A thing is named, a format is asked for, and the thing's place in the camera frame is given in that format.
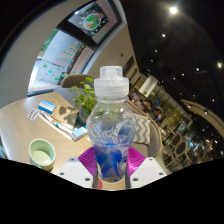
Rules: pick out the light green cup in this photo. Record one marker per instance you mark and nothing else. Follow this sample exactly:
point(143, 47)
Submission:
point(42, 154)

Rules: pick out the white pendant lamp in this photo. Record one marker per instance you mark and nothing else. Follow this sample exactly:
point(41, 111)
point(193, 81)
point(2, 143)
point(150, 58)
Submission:
point(148, 85)

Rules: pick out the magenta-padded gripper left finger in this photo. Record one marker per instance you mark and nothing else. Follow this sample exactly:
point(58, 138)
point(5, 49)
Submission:
point(76, 170)

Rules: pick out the white and teal tube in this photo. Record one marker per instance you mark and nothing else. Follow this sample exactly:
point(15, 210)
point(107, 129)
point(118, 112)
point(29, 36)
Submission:
point(61, 126)

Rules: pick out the white and blue packet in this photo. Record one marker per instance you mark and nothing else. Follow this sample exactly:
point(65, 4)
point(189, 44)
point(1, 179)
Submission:
point(79, 133)

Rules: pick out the group of dining chairs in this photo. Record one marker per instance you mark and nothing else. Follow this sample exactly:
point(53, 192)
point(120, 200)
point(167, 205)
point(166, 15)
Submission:
point(178, 146)

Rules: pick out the brown paper bag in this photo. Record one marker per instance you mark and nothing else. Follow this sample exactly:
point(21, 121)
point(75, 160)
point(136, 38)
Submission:
point(65, 115)

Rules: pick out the grey cushioned armchair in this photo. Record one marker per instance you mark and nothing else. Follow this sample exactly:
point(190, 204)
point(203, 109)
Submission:
point(154, 133)

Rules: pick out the group of ceiling lights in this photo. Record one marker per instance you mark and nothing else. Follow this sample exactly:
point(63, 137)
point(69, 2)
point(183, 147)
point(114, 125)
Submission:
point(186, 50)

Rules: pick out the green potted plant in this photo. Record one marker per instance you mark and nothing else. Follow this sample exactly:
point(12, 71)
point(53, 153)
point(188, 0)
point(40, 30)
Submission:
point(85, 96)

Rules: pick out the person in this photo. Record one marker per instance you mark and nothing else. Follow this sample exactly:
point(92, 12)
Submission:
point(157, 115)

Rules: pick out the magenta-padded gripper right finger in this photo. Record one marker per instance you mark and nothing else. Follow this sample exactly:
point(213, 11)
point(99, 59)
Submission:
point(146, 170)

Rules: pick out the grey chevron cushion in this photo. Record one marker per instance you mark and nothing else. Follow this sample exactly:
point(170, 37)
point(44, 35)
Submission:
point(142, 130)

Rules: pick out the blue and white box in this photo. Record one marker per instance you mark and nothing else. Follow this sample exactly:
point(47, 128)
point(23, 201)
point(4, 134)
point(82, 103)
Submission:
point(46, 106)

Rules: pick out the clear plastic drink bottle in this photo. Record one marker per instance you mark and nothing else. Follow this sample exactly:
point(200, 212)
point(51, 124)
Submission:
point(111, 133)

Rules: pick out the framed food poster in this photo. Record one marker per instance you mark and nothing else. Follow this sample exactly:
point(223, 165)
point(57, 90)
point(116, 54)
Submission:
point(94, 20)

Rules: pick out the beige upholstered chair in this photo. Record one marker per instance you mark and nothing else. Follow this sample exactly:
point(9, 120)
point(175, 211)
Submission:
point(75, 81)

